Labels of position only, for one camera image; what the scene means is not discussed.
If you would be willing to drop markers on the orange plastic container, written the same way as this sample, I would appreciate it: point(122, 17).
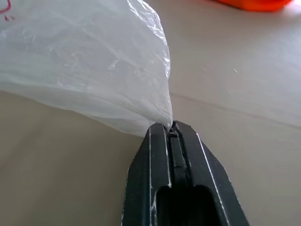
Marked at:
point(254, 4)

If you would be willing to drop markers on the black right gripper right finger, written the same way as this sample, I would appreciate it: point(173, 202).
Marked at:
point(207, 179)

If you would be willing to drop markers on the translucent white plastic bag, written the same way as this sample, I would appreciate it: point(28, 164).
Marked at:
point(82, 61)

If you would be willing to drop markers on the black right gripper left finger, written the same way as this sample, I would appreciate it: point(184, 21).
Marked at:
point(147, 179)

